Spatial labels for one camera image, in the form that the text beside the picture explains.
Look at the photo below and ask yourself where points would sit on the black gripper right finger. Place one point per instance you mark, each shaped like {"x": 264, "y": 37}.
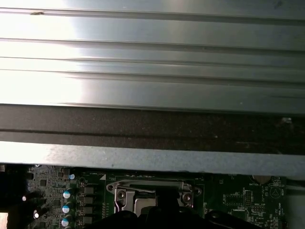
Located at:
{"x": 190, "y": 221}

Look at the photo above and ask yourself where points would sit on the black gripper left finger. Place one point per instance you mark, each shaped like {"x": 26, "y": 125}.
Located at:
{"x": 133, "y": 221}

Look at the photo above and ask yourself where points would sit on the metal socket cover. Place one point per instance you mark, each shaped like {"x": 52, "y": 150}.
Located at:
{"x": 127, "y": 201}

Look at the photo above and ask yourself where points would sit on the metal locking lever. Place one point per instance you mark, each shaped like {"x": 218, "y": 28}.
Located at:
{"x": 135, "y": 189}

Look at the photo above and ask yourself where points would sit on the green motherboard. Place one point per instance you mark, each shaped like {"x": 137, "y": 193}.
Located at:
{"x": 238, "y": 190}

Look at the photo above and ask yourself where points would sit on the round coin battery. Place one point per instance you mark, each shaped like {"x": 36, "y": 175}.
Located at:
{"x": 261, "y": 179}

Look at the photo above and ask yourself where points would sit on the black PC case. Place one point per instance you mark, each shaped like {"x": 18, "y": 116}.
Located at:
{"x": 143, "y": 128}

